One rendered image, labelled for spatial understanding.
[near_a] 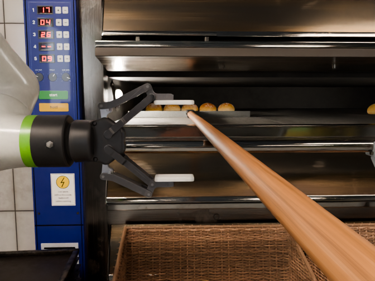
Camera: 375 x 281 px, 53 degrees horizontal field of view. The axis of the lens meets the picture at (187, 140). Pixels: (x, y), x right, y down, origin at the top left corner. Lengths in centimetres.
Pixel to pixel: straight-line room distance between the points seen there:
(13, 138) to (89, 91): 60
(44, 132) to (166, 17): 69
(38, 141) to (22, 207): 72
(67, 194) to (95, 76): 39
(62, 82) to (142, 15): 32
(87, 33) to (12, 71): 54
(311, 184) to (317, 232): 108
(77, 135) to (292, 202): 44
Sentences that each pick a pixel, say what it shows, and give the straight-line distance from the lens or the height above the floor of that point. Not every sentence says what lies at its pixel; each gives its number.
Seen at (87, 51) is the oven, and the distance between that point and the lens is 125.
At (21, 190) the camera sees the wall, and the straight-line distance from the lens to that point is 134.
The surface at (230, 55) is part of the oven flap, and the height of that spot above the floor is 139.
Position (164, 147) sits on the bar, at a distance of 84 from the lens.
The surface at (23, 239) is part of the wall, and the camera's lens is 139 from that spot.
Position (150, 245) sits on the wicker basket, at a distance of 126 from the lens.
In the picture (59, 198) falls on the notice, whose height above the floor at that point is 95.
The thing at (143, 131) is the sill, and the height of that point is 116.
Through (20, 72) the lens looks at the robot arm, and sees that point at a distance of 76.
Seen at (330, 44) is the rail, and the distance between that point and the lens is 116.
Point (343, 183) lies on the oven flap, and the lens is 136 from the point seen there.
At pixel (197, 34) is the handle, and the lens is 112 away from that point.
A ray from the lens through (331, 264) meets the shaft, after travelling 21.
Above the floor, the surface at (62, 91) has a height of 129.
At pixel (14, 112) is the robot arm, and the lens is 72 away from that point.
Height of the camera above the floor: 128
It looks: 7 degrees down
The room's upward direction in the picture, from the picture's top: straight up
